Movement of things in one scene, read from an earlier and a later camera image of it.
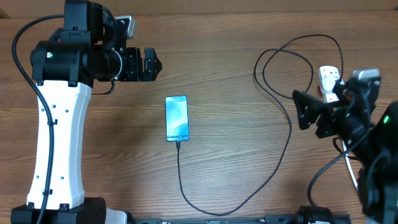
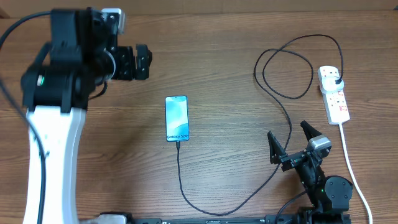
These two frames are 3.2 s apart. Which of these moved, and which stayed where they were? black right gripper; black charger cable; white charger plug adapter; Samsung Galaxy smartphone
Moved: black right gripper
Stayed: black charger cable; white charger plug adapter; Samsung Galaxy smartphone
